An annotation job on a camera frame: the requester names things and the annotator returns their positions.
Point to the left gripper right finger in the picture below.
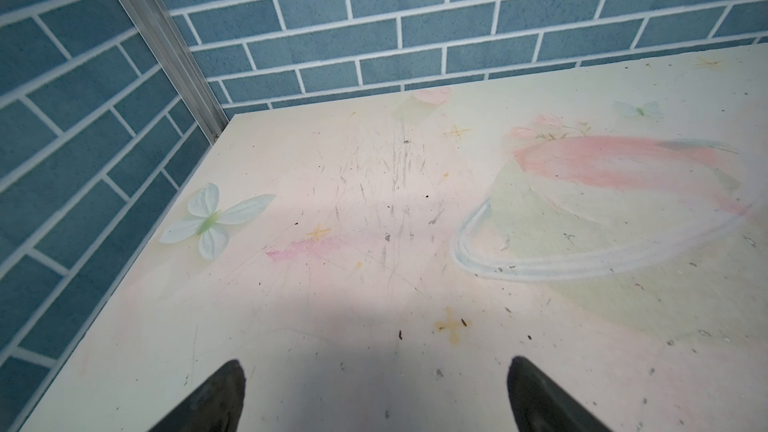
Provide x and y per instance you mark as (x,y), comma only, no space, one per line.
(538,403)

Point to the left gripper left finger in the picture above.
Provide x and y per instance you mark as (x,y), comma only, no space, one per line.
(215,405)

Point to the floral table mat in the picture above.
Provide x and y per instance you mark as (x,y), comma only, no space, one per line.
(375,264)

